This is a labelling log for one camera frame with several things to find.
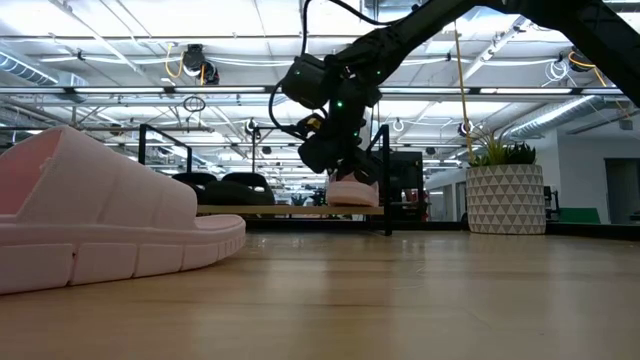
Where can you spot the potted plant patterned white pot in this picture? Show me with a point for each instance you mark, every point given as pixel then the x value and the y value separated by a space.
pixel 505 200

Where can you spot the ceiling light bar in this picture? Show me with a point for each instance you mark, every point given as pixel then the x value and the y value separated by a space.
pixel 120 90

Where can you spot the black distant camera rig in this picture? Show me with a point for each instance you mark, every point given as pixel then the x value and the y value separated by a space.
pixel 253 155

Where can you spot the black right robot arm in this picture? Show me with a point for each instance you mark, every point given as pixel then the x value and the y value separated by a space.
pixel 400 35

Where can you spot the green panel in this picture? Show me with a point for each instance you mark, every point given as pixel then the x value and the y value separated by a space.
pixel 580 216

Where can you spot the pink slide sandal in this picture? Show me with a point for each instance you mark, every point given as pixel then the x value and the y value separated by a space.
pixel 352 196
pixel 100 200

